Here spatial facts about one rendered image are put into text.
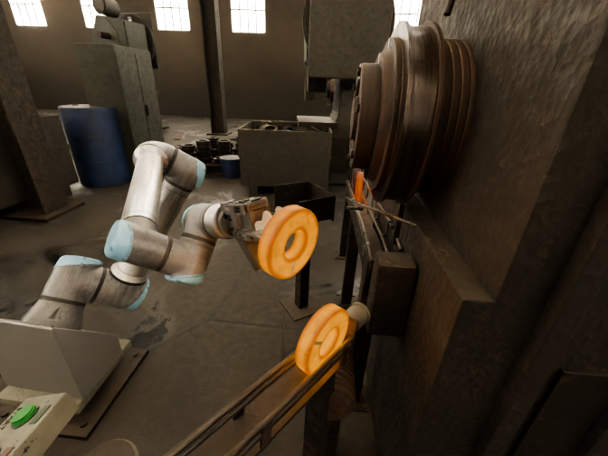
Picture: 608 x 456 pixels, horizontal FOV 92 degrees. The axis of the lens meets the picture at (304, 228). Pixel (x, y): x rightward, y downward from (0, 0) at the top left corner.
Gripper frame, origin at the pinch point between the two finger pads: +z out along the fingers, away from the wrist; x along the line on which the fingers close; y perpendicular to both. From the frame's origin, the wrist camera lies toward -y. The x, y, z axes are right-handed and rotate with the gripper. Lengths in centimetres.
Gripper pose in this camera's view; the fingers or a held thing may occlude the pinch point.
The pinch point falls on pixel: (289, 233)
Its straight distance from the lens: 60.2
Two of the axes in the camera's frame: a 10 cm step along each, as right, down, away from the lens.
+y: -1.8, -9.5, -2.6
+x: 6.4, -3.2, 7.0
